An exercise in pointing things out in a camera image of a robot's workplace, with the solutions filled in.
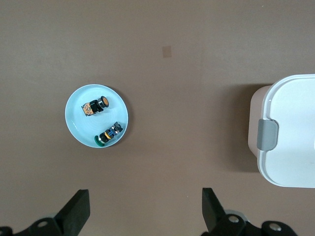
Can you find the white lunch box grey clasps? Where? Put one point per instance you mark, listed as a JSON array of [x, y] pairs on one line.
[[292, 110]]

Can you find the black blue small component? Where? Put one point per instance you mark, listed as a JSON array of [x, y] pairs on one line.
[[108, 134]]

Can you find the orange push button switch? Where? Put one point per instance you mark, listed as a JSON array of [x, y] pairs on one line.
[[94, 107]]

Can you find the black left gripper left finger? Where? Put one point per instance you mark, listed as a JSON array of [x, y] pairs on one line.
[[71, 216]]

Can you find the brown tape patch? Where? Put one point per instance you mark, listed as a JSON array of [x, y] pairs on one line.
[[166, 51]]

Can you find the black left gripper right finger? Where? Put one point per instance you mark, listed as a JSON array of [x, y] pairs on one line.
[[214, 216]]

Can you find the light blue round plate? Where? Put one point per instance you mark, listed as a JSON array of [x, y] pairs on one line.
[[81, 127]]

